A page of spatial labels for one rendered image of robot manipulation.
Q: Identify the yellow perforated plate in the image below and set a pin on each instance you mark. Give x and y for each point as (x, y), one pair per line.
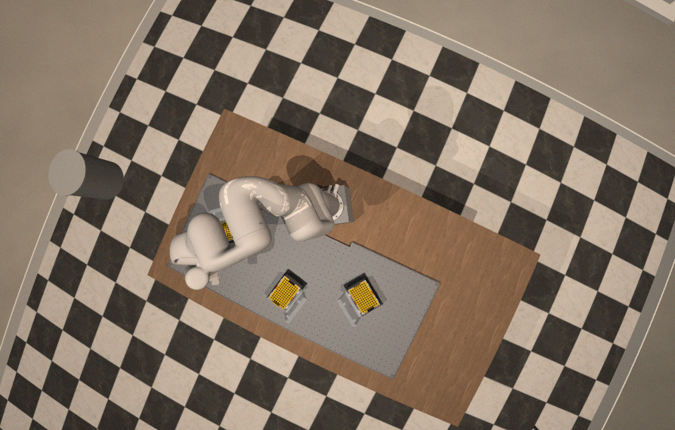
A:
(283, 293)
(363, 297)
(227, 231)

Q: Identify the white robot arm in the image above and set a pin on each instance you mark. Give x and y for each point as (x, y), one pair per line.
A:
(205, 244)

